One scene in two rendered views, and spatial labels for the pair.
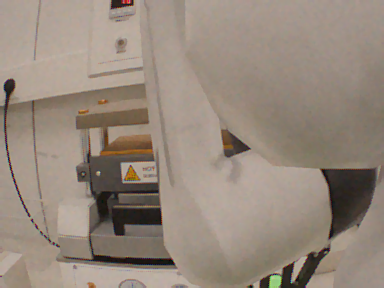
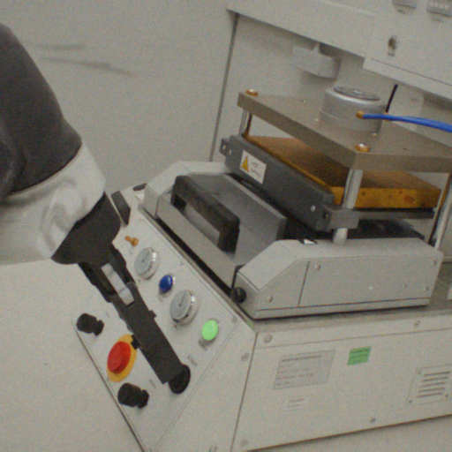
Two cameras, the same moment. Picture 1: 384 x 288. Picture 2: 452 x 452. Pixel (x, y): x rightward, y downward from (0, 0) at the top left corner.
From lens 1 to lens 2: 81 cm
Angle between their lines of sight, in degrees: 54
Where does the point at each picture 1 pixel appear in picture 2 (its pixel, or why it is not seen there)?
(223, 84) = not seen: outside the picture
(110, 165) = (238, 148)
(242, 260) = not seen: outside the picture
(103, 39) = (382, 30)
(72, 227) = (161, 183)
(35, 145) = not seen: hidden behind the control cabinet
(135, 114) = (268, 113)
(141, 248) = (177, 223)
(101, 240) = (162, 202)
